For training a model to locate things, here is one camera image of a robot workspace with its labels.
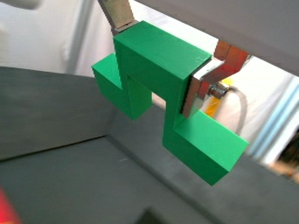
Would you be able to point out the red base board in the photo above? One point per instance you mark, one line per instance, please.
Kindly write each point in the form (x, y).
(8, 216)

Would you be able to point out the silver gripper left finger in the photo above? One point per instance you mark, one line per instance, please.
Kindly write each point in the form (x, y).
(118, 14)

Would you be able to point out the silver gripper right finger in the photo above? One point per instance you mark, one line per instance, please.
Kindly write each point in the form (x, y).
(225, 62)

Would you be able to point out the green stepped block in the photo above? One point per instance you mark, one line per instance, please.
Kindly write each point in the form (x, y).
(152, 64)

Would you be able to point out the black angle fixture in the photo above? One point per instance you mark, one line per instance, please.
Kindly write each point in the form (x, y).
(149, 217)

